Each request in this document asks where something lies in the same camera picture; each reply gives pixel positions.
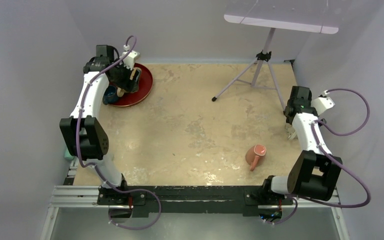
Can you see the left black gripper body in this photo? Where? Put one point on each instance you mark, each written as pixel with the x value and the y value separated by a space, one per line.
pixel 122 78

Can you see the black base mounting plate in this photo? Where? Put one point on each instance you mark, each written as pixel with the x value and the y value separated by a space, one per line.
pixel 247 200

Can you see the aluminium frame rail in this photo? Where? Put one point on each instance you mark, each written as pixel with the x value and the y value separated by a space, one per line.
pixel 68 196

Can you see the beige mug sideways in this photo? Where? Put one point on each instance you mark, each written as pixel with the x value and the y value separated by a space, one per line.
pixel 129 81

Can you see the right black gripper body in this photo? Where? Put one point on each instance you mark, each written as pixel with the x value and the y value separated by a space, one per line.
pixel 284 110

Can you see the round red lacquer tray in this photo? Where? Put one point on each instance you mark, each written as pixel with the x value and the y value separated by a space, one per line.
pixel 145 85

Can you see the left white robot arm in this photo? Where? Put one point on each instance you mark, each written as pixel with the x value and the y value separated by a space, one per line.
pixel 82 132

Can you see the white overhead light panel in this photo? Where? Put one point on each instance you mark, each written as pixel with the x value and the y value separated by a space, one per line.
pixel 313 16

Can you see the mint green object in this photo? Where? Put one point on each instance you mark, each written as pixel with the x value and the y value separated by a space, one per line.
pixel 68 156

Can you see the dark blue mug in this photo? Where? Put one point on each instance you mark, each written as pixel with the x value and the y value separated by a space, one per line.
pixel 110 95

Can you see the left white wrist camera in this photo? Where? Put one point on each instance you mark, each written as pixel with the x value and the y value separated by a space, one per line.
pixel 129 57

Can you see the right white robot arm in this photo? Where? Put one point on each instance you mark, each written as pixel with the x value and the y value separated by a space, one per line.
pixel 313 175

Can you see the pink salmon mug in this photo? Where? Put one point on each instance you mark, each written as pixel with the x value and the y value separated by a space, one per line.
pixel 255 155

